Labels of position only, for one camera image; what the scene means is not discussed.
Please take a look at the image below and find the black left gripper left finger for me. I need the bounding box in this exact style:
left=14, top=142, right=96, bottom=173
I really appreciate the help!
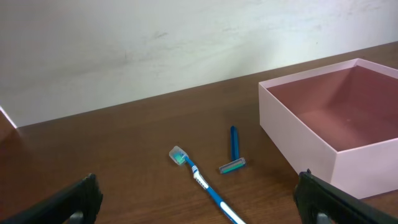
left=1, top=174, right=103, bottom=224

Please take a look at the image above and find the pink open box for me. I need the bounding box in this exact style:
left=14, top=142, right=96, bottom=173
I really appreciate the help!
left=259, top=58, right=397, bottom=198

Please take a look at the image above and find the blue disposable razor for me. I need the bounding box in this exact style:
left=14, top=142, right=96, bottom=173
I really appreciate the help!
left=219, top=126, right=246, bottom=174

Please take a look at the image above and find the blue white toothbrush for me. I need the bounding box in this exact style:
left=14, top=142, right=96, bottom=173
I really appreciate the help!
left=169, top=146, right=246, bottom=224

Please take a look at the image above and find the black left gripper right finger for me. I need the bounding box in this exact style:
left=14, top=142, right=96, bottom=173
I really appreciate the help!
left=294, top=170, right=397, bottom=224

